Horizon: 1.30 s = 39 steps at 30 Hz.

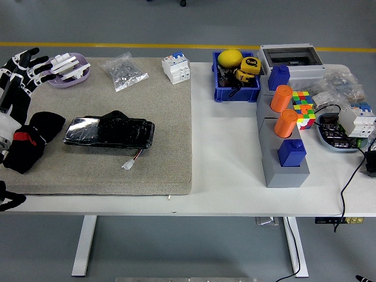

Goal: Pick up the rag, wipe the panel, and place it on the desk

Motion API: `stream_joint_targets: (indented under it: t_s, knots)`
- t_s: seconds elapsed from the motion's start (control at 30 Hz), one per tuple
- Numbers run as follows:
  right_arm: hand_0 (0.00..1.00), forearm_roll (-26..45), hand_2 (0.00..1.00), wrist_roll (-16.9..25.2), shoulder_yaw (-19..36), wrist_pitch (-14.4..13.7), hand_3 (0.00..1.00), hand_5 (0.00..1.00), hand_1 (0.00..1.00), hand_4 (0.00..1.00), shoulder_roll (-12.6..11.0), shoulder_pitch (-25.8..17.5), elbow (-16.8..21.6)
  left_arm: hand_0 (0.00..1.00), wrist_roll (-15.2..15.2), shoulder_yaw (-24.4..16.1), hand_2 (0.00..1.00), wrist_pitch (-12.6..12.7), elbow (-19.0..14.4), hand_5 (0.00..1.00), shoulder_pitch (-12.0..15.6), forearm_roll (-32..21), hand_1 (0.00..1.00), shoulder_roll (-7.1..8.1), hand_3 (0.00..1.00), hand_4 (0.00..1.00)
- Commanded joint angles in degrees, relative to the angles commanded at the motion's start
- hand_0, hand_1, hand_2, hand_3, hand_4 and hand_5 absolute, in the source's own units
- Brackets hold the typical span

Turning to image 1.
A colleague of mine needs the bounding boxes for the black power cable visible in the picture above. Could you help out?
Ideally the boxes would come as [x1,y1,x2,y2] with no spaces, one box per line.
[313,104,368,233]

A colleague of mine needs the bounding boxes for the black power adapter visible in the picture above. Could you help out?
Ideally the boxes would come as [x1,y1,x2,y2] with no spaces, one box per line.
[363,151,376,179]

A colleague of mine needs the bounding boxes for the panel wire with white connector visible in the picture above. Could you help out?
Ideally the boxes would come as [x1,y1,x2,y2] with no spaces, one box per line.
[121,148,145,170]

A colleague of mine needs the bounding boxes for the grey electrical enclosure box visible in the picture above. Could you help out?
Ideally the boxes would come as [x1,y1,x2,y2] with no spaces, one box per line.
[257,43,326,89]

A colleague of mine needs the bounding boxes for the grey-brown mat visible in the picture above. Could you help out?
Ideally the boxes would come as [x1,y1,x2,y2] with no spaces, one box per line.
[0,56,193,197]

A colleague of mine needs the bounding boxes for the grey-blue plastic tray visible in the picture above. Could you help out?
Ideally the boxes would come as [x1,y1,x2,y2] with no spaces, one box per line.
[315,112,370,155]

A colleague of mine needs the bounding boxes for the clear bags of parts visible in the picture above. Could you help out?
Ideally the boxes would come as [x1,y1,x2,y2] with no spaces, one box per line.
[295,69,367,111]

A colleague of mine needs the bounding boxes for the black plastic-wrapped panel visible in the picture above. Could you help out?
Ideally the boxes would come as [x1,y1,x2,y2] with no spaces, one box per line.
[62,110,156,150]

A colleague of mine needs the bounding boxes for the white plastic bracket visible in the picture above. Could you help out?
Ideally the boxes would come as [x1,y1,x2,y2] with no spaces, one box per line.
[48,52,79,75]
[60,63,90,82]

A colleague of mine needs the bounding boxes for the orange cylinder peg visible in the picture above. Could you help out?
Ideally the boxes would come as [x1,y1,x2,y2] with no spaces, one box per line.
[270,85,294,113]
[274,109,298,139]

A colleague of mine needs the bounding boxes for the yellow black tape measure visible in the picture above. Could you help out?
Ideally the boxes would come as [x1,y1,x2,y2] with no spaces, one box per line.
[239,56,262,76]
[234,69,257,86]

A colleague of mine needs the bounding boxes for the blue square peg block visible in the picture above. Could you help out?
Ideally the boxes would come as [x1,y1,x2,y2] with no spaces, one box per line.
[267,65,291,91]
[277,139,307,167]

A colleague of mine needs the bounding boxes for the purple plastic tray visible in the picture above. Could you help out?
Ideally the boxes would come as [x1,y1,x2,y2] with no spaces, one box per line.
[46,52,91,89]

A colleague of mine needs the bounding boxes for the clear bag of screws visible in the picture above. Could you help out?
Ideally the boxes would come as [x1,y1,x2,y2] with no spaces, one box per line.
[98,52,150,93]

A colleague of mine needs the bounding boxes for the blue plastic bin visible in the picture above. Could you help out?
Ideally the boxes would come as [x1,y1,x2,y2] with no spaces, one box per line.
[211,51,262,103]

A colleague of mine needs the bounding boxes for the dark screwdriver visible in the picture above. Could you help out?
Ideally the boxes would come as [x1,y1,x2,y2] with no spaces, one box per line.
[216,65,229,86]

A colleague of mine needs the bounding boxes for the black electronic modules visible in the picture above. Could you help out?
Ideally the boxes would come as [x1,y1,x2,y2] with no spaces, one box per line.
[319,115,358,147]

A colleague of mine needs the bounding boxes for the black printed rag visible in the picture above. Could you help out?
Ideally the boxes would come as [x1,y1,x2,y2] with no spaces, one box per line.
[2,110,67,174]

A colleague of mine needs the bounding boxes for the yellow ball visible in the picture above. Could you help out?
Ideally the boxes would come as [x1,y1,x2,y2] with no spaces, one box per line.
[217,49,244,69]

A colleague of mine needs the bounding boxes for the grey peg holder base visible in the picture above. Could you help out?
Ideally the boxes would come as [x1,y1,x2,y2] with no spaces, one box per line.
[256,73,311,189]

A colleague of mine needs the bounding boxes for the white table leg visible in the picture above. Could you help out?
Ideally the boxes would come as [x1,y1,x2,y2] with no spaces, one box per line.
[283,216,309,278]
[71,216,98,277]

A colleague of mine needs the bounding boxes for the metal bracket under table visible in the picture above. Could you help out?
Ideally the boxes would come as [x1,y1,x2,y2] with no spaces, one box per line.
[254,216,280,226]

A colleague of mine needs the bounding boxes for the multicolour puzzle cube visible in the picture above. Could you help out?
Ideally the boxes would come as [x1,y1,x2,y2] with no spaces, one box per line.
[293,104,317,131]
[291,91,313,107]

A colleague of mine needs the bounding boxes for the white circuit breaker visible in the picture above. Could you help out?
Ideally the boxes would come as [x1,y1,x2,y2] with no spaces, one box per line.
[338,102,376,138]
[161,51,191,86]

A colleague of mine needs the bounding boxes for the black desk control panel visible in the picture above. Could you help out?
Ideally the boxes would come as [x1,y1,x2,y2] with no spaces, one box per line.
[314,217,364,225]

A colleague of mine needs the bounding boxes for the black cable under table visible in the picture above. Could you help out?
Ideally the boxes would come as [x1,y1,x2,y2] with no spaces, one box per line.
[275,216,301,282]

